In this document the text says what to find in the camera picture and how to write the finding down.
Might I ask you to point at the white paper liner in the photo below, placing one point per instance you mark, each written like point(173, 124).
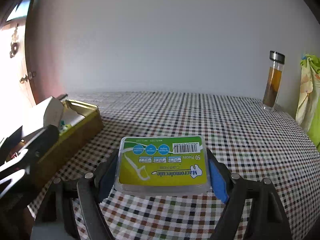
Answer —
point(75, 117)

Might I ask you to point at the black rectangular object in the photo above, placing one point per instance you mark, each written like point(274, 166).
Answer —
point(62, 96)

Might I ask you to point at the white carton box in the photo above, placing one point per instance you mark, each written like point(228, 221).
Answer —
point(50, 112)

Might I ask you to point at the green printed cloth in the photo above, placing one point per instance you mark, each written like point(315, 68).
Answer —
point(306, 87)

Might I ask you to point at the glass tea bottle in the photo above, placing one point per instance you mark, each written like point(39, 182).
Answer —
point(272, 85)

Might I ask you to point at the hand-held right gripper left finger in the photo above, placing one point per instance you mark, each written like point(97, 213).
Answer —
point(107, 177)

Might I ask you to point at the brass door ornament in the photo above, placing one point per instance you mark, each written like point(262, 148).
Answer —
point(14, 45)

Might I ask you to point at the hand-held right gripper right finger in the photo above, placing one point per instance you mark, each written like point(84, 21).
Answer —
point(217, 180)

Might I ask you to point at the brown wooden door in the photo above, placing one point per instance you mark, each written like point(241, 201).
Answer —
point(28, 62)

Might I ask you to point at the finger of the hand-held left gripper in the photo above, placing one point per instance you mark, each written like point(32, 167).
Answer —
point(12, 141)
point(45, 138)

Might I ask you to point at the gold metal tin box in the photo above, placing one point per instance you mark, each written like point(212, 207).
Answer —
point(75, 140)

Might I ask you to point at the checked tablecloth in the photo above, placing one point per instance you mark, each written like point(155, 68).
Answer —
point(200, 120)

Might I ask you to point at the clear dental floss box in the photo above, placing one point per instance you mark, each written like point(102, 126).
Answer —
point(162, 165)

